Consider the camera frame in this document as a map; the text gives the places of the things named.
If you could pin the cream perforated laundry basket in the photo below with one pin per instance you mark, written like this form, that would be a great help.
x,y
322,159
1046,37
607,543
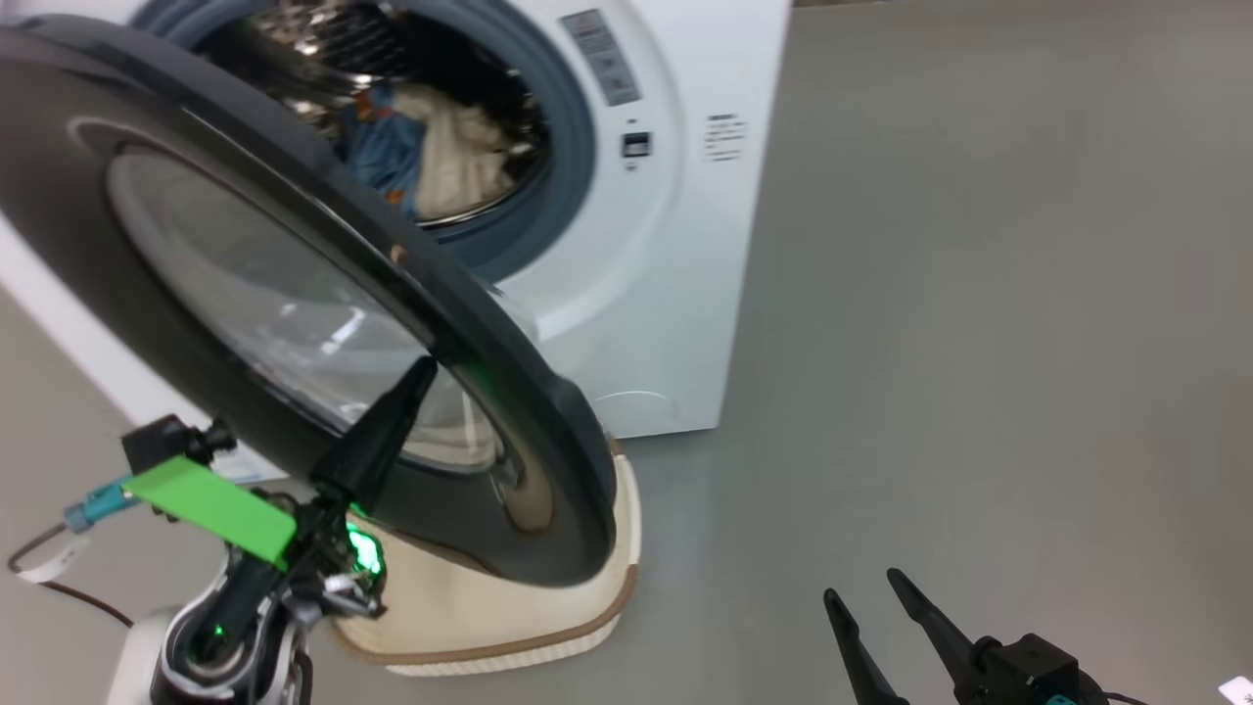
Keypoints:
x,y
470,617

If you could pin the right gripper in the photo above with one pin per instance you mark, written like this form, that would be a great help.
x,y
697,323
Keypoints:
x,y
984,681

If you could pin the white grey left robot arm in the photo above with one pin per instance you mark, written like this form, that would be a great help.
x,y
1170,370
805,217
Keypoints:
x,y
196,646

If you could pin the grey warning label sticker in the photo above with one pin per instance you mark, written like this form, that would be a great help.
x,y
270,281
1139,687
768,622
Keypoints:
x,y
602,59

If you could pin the white front-load washing machine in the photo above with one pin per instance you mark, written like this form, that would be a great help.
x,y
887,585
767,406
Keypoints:
x,y
685,245

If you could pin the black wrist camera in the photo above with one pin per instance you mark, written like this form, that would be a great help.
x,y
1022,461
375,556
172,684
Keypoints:
x,y
1038,671
157,441

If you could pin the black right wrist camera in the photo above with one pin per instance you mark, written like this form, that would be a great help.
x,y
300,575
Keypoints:
x,y
1038,671

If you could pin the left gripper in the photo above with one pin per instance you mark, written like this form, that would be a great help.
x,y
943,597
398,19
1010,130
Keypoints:
x,y
215,509

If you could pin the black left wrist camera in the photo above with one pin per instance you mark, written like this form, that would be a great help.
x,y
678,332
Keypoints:
x,y
157,441

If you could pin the black round glass washer door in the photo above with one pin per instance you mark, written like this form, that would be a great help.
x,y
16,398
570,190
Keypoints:
x,y
98,274

